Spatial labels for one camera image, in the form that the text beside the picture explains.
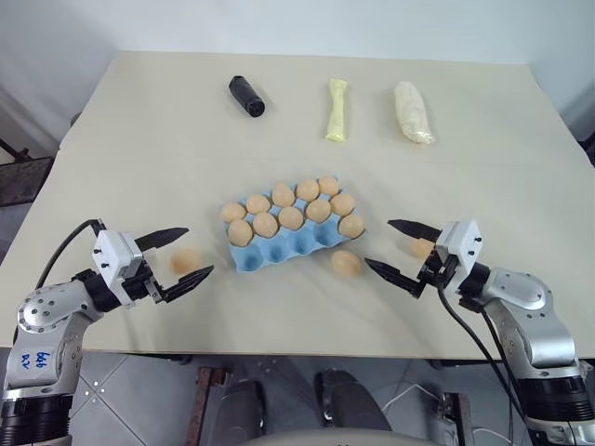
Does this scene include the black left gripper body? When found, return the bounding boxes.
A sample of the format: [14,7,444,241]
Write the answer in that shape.
[119,259,165,308]

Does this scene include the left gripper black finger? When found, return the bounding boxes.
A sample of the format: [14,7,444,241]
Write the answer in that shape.
[159,265,217,306]
[135,226,192,252]

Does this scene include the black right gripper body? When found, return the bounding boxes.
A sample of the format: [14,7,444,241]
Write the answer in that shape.
[415,244,460,299]

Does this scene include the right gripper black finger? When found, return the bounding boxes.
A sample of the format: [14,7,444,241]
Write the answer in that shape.
[387,218,443,243]
[364,257,426,300]

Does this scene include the blue egg carton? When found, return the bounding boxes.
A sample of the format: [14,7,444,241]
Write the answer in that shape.
[218,173,369,275]

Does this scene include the white grain-filled plastic bag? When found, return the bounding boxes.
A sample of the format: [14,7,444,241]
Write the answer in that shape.
[393,81,437,146]

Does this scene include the dark rounded shape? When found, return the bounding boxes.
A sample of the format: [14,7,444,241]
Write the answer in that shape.
[312,368,392,434]
[217,377,281,446]

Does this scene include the pale yellow plastic packet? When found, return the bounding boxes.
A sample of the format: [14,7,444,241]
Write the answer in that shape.
[323,77,351,143]

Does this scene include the dark metal stand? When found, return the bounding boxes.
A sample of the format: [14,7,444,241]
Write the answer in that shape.
[0,137,55,208]

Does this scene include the black cylinder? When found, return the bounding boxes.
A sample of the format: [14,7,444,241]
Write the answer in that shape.
[227,74,268,120]

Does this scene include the grey robot torso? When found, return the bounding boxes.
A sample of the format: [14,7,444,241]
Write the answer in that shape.
[248,426,422,446]

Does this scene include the dark object beside table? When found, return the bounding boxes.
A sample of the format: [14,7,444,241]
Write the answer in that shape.
[575,83,595,169]

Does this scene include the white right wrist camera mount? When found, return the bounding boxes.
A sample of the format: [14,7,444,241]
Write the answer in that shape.
[435,219,483,293]

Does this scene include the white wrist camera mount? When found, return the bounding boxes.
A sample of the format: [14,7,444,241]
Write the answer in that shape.
[92,229,146,293]
[435,219,483,293]

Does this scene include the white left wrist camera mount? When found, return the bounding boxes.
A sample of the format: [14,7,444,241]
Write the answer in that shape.
[92,229,146,293]

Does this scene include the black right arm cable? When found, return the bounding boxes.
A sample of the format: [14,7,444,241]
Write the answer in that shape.
[435,282,554,446]

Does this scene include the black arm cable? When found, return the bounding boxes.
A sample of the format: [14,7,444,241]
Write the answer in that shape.
[435,282,554,446]
[33,216,104,290]

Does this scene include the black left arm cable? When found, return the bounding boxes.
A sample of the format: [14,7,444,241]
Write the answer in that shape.
[33,216,104,290]

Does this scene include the white floor cable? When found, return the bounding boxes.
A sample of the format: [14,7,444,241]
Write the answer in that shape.
[383,379,512,446]

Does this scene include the rusty metal table bracket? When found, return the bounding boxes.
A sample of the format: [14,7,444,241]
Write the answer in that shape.
[435,391,474,446]
[191,365,234,446]

